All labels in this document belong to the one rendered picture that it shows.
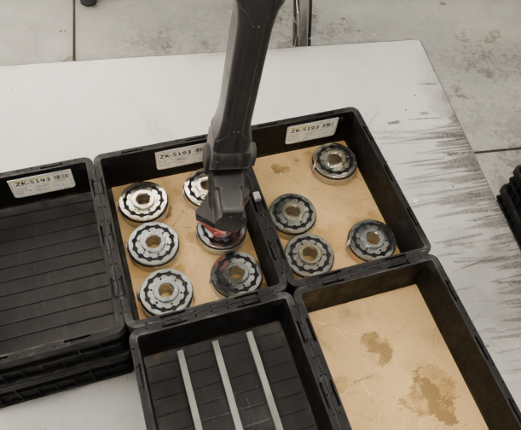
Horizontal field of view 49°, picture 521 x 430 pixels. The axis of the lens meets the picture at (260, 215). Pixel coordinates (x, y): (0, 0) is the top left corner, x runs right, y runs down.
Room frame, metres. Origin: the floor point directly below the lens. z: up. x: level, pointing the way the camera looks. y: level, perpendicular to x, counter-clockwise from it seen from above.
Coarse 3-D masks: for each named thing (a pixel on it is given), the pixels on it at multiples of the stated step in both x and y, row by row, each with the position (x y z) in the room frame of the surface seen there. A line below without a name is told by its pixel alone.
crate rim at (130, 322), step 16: (160, 144) 0.77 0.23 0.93; (176, 144) 0.78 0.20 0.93; (96, 160) 0.71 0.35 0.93; (96, 176) 0.67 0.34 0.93; (256, 208) 0.65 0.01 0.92; (112, 224) 0.56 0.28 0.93; (112, 240) 0.53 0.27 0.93; (112, 256) 0.49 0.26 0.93; (272, 256) 0.54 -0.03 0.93; (272, 288) 0.47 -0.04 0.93; (128, 304) 0.40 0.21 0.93; (208, 304) 0.42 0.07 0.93; (224, 304) 0.43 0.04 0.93; (128, 320) 0.37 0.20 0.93; (144, 320) 0.38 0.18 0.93; (160, 320) 0.38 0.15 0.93
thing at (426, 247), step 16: (336, 112) 0.93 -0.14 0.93; (352, 112) 0.94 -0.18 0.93; (256, 128) 0.85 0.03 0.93; (384, 160) 0.81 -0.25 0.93; (400, 192) 0.73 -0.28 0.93; (272, 224) 0.61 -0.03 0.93; (416, 224) 0.65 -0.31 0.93; (272, 240) 0.57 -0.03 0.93; (416, 256) 0.58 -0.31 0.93; (288, 272) 0.51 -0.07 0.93; (352, 272) 0.52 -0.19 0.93; (288, 288) 0.48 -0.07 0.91
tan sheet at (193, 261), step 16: (176, 176) 0.77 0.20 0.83; (176, 192) 0.72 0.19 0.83; (176, 208) 0.68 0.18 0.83; (128, 224) 0.63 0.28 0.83; (176, 224) 0.64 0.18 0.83; (192, 224) 0.65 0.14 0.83; (128, 240) 0.59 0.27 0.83; (192, 240) 0.61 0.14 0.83; (128, 256) 0.55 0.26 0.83; (192, 256) 0.57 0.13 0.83; (208, 256) 0.57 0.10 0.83; (256, 256) 0.59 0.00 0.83; (144, 272) 0.52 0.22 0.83; (192, 272) 0.53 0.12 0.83; (208, 272) 0.54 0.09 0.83; (208, 288) 0.50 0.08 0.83
